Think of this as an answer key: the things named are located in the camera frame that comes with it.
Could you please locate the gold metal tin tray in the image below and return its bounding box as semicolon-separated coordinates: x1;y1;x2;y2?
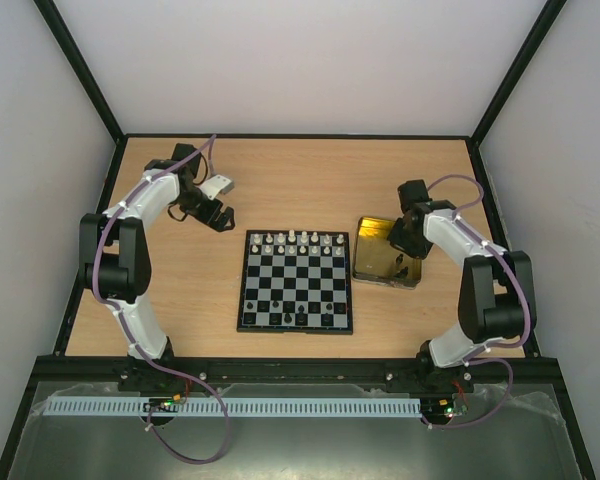
351;216;422;289

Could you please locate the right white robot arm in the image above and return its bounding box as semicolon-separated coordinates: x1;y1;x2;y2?
388;179;536;392

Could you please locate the black frame enclosure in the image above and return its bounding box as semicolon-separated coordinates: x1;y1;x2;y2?
0;0;595;479

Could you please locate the white slotted cable duct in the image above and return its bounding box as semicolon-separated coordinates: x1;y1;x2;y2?
43;396;421;418

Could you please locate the black white chessboard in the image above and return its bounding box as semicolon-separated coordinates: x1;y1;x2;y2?
236;230;353;335

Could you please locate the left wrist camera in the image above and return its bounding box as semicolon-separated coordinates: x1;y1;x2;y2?
200;174;234;200

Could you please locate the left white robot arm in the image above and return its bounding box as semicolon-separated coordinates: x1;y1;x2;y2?
78;138;235;362

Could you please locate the black mounting rail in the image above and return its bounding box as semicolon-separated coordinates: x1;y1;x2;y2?
117;357;476;394

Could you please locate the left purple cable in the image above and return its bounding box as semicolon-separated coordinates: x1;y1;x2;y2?
88;132;231;464

